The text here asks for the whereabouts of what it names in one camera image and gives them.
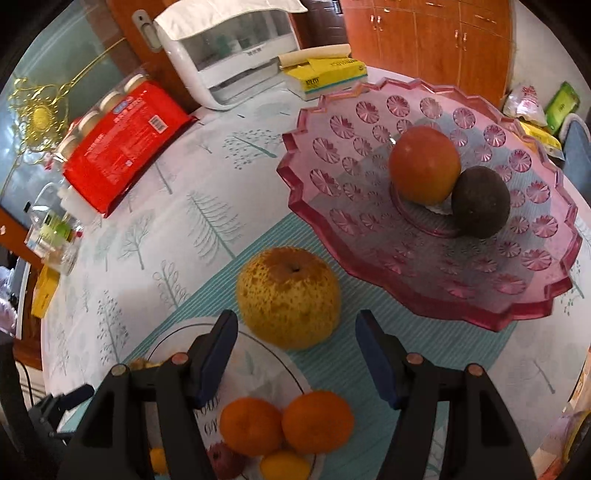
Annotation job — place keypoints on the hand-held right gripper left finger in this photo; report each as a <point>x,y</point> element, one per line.
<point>217,355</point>

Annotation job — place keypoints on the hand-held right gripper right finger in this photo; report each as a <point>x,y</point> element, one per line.
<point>376,364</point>

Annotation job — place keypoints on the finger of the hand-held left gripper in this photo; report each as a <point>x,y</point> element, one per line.
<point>51,410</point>

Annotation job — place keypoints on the long yellow fruit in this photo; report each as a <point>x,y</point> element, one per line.
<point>138,364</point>

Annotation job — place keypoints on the yellow speckled pear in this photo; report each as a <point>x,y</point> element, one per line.
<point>286,300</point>

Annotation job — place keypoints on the pink glass fruit plate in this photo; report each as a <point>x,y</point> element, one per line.
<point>369,258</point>

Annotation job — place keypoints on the small red apple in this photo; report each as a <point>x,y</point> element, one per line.
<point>226,461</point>

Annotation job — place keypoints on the small mandarin orange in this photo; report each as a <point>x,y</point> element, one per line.
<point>158,461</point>

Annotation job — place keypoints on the small yellow orange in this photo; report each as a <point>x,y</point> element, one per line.
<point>284,467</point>

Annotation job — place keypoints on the clear glass jar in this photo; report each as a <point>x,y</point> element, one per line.
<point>55,258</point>

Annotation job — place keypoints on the green label bottle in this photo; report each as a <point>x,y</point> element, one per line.
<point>55,230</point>

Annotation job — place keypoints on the tree print tablecloth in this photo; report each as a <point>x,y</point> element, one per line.
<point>184,175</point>

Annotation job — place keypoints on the dark round fruit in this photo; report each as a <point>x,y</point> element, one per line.
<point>482,203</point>

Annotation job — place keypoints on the white plastic bottle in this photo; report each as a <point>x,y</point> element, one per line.
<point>76,203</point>

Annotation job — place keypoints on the orange-red tomato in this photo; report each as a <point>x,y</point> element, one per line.
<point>422,161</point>

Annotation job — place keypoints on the red wrapped bottle pack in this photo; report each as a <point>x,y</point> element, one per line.
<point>120,138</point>

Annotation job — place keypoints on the yellow snack bag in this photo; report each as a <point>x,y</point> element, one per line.
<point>542,138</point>

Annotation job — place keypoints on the white appliance with lid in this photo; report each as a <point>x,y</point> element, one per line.
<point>184,69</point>

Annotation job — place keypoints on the blue chair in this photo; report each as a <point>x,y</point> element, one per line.
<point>577,152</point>

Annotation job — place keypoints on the yellow tissue box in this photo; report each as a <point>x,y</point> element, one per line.
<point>323,76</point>

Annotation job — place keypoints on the white pink snack bag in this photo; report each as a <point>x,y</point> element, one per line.
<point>524,104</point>

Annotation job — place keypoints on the brown wooden door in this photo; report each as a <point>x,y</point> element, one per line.
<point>138,64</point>

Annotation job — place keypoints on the cream paper roll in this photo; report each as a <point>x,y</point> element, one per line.
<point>314,53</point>

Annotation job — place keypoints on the green snack bag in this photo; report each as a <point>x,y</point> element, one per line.
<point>563,106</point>

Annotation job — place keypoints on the brown wooden cabinet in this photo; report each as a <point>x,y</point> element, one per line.
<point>415,41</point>

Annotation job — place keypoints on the white cloth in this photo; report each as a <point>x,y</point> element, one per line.
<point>221,14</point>

